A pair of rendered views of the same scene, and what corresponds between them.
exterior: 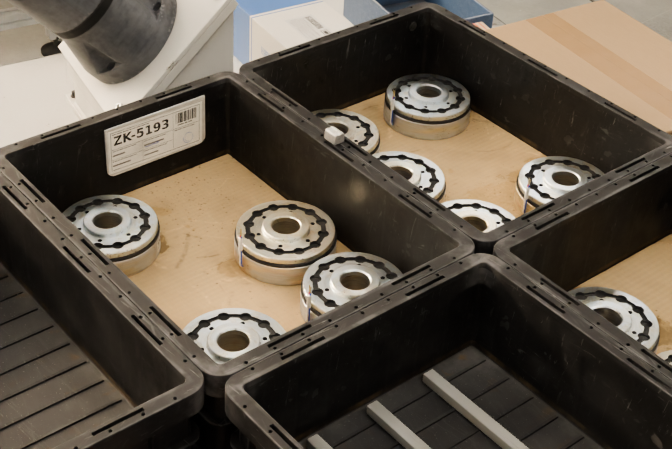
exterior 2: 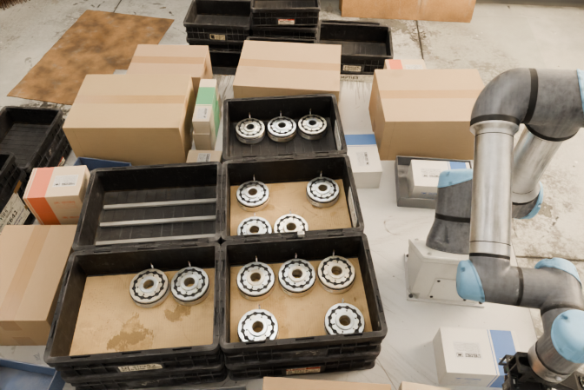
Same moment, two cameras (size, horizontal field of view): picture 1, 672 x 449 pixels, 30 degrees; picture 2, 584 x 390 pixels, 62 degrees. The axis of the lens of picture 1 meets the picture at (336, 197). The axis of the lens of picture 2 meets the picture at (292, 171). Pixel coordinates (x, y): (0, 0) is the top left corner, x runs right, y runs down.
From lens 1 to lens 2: 1.68 m
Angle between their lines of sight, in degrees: 83
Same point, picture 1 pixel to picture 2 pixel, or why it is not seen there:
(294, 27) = (470, 342)
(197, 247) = (308, 214)
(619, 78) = not seen: outside the picture
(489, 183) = (287, 317)
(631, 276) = (209, 324)
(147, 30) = (431, 237)
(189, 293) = (289, 203)
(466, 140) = (318, 330)
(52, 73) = not seen: hidden behind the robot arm
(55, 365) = not seen: hidden behind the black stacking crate
